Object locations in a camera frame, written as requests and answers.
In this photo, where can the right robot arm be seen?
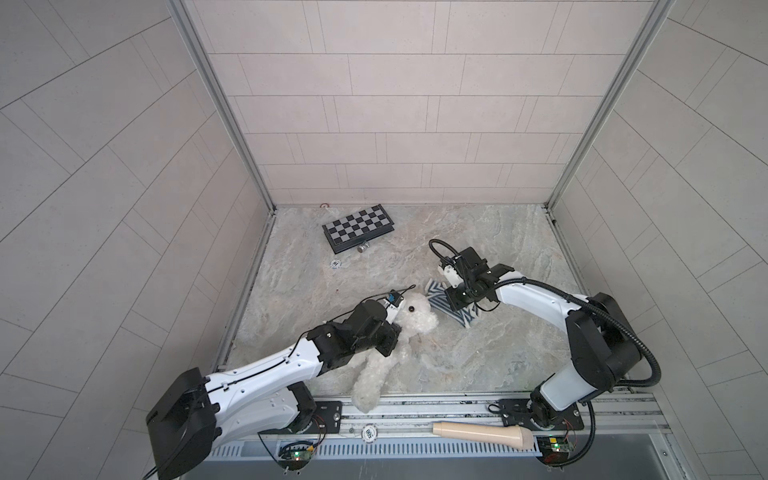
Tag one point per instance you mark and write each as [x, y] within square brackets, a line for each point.
[603, 347]

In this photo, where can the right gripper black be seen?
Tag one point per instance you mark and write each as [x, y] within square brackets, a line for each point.
[454, 303]

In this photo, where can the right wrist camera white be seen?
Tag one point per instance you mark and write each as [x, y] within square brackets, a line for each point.
[452, 275]

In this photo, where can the right circuit board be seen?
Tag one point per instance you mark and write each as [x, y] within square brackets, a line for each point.
[553, 449]

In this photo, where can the circuit board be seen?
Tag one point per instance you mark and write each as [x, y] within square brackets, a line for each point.
[553, 449]
[296, 455]

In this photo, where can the left circuit board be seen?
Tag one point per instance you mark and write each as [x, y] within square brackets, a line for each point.
[296, 455]

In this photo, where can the black white chessboard box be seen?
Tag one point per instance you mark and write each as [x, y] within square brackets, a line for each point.
[355, 229]

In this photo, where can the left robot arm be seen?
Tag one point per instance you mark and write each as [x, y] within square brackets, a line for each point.
[198, 412]

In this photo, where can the beige wooden handle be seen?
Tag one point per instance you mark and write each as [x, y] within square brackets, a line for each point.
[516, 437]

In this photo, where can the blue white striped sweater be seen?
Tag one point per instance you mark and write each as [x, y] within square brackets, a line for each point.
[435, 292]

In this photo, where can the white teddy bear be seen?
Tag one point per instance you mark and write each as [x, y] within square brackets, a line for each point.
[414, 317]

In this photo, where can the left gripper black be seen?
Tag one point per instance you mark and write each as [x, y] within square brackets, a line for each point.
[390, 339]

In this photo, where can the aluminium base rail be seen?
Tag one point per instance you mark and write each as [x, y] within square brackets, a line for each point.
[620, 412]

